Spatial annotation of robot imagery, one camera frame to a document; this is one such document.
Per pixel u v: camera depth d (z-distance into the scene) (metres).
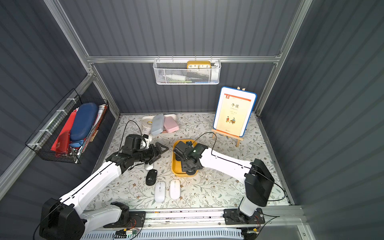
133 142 0.62
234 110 0.89
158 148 0.71
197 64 0.87
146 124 1.11
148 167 0.92
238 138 0.96
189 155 0.58
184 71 0.92
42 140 0.61
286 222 0.73
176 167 0.93
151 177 0.87
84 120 0.73
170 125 1.05
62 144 0.65
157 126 1.04
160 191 0.81
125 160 0.57
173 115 1.16
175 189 0.80
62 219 0.39
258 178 0.43
